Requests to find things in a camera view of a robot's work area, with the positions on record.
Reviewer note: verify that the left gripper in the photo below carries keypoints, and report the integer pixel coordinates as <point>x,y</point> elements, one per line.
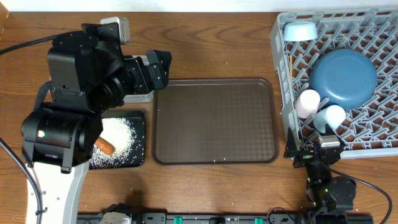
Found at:
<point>160,75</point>

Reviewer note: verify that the white cup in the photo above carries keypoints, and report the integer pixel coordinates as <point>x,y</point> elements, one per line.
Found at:
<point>307,103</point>

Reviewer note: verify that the white rice pile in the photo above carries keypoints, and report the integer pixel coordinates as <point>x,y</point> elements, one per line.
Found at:
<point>119,133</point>

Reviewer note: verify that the dark blue plate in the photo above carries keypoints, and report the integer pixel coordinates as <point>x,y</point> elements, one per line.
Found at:
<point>345,77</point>

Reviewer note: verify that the black plastic tray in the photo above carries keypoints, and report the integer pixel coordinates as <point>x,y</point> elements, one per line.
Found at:
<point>140,140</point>

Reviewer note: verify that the light blue cup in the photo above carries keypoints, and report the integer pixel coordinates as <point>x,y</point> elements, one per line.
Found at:
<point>333,115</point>

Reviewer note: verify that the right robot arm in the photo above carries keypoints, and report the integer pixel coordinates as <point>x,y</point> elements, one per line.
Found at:
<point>334,194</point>

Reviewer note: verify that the light blue bowl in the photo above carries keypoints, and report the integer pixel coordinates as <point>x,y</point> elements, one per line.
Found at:
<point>300,31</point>

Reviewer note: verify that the brown serving tray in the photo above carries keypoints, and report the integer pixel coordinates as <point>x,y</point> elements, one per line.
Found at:
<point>225,121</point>

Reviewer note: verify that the orange carrot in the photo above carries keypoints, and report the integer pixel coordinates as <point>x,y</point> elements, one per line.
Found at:
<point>104,146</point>

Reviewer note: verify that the clear plastic bin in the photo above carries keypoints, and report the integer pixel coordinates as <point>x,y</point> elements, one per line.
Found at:
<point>145,98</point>

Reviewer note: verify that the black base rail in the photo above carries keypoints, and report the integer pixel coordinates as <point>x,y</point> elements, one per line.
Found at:
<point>276,218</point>

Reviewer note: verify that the wooden chopstick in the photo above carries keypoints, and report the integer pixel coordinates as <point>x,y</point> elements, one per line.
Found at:
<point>291,67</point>

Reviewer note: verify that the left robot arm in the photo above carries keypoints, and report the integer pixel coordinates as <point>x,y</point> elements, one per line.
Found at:
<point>88,76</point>

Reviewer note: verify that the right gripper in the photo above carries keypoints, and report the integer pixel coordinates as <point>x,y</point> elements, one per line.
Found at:
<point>304,156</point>

